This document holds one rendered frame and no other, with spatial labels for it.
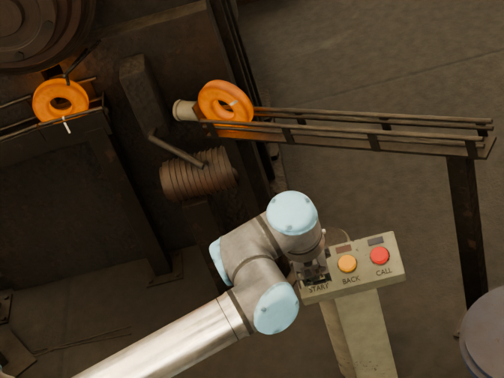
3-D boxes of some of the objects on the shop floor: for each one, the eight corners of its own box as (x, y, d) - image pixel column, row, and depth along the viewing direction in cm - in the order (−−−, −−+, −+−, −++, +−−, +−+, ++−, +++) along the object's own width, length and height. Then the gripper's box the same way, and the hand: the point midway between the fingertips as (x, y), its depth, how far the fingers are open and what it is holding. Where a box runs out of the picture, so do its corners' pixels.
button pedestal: (337, 394, 247) (289, 247, 207) (422, 374, 245) (390, 221, 204) (348, 444, 235) (299, 298, 195) (436, 424, 233) (406, 271, 192)
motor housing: (208, 271, 294) (157, 153, 259) (271, 255, 292) (229, 133, 257) (210, 301, 284) (157, 181, 249) (277, 284, 282) (232, 162, 247)
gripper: (286, 271, 180) (302, 305, 198) (330, 260, 179) (342, 295, 197) (278, 233, 184) (295, 270, 202) (321, 223, 183) (333, 261, 201)
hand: (314, 269), depth 200 cm, fingers closed
